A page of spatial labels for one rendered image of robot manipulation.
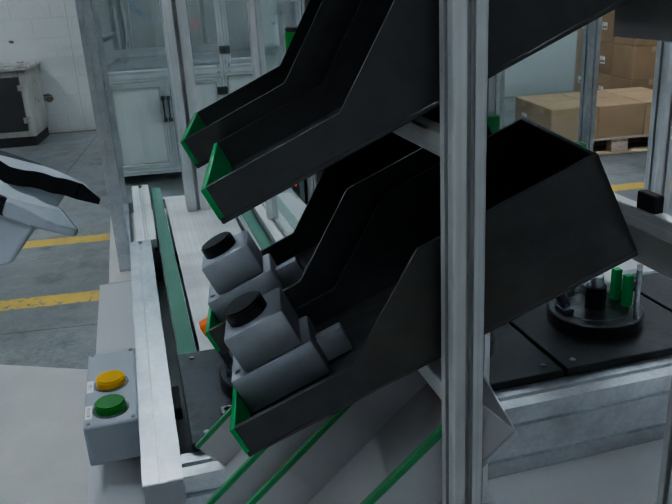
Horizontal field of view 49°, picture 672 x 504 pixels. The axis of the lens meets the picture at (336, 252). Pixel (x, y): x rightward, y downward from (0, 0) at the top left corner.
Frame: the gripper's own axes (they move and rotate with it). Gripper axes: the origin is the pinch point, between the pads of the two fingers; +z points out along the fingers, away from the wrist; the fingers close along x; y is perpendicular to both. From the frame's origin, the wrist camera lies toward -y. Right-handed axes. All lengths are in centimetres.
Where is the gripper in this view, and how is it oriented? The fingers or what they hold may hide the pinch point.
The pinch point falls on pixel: (80, 204)
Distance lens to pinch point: 67.1
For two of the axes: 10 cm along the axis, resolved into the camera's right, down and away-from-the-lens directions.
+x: 1.0, 3.4, -9.4
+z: 9.2, 3.2, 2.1
